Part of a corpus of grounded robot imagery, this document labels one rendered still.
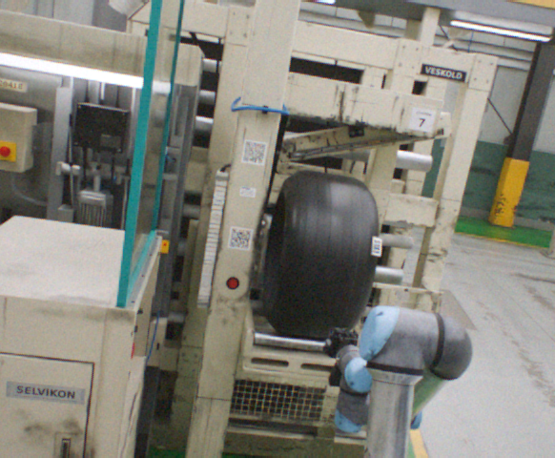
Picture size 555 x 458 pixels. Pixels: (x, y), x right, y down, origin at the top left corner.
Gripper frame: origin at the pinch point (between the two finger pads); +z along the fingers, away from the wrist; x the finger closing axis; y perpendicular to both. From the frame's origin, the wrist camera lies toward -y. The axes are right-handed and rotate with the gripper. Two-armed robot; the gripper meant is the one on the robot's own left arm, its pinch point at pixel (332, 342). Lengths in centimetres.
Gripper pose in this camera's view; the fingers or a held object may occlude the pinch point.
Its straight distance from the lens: 186.4
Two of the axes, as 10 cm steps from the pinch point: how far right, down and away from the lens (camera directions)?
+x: -9.8, -1.4, -1.3
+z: -1.1, -1.3, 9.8
